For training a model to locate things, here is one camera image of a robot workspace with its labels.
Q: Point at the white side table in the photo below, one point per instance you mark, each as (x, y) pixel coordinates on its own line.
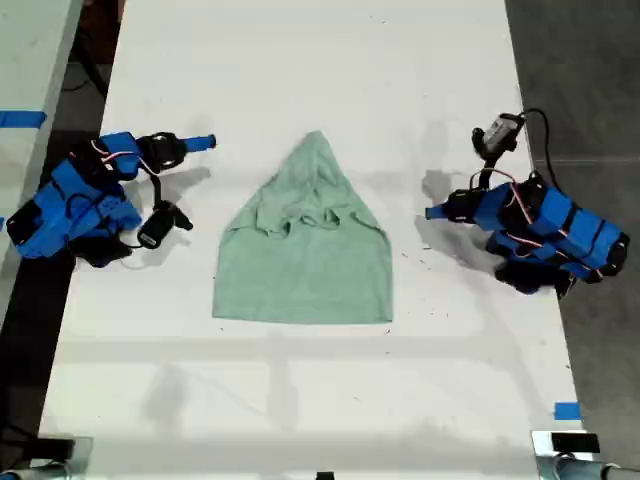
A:
(30, 60)

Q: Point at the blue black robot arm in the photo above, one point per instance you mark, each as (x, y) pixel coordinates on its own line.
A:
(75, 210)
(565, 225)

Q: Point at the silver bracket with black box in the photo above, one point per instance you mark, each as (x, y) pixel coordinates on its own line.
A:
(575, 443)
(57, 446)

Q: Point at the black camera box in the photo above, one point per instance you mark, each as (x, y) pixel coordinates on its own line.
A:
(156, 227)
(500, 131)

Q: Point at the long blue tape strip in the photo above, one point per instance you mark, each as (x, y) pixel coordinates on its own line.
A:
(22, 119)

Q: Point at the short blue tape strip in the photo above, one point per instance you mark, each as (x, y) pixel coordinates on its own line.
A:
(567, 411)

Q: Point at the short black camera stalk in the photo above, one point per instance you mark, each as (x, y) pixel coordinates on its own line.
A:
(490, 170)
(157, 190)

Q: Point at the pale green t-shirt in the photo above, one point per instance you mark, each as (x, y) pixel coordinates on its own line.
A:
(305, 260)

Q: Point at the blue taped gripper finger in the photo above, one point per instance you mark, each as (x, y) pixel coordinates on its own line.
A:
(200, 142)
(437, 212)

